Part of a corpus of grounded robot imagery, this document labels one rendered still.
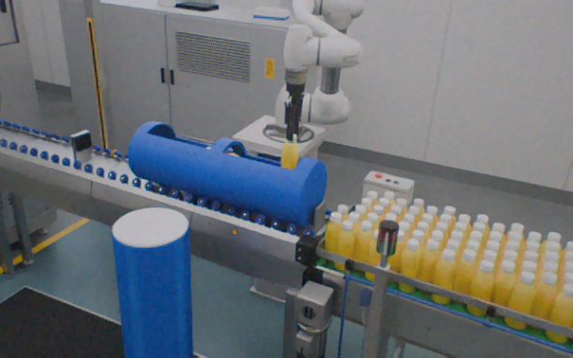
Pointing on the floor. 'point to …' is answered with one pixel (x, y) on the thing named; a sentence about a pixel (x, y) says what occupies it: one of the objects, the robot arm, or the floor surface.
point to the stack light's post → (376, 312)
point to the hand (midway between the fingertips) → (292, 131)
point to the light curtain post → (99, 73)
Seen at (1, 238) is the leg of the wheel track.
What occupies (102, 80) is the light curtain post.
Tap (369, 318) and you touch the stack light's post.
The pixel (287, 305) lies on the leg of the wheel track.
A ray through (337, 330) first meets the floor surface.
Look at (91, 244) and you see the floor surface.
